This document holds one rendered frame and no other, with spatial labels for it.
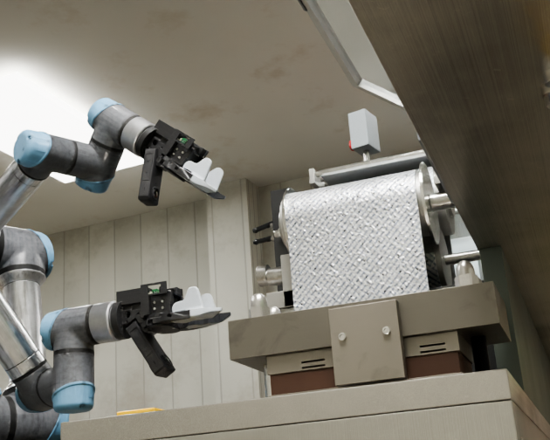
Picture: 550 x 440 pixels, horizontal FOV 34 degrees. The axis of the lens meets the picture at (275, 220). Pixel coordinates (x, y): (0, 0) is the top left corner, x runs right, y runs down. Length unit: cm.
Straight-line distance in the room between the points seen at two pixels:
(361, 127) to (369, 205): 72
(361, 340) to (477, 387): 18
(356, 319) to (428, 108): 41
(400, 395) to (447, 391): 6
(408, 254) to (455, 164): 40
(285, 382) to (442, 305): 26
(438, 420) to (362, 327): 18
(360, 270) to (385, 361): 30
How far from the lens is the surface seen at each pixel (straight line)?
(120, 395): 625
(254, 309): 137
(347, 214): 155
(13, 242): 216
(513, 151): 112
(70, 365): 168
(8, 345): 177
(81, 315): 168
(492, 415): 118
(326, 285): 153
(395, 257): 151
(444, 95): 95
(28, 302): 212
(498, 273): 149
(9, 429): 198
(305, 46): 440
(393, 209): 153
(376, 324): 127
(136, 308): 165
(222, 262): 579
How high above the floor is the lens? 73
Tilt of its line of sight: 19 degrees up
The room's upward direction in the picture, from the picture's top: 4 degrees counter-clockwise
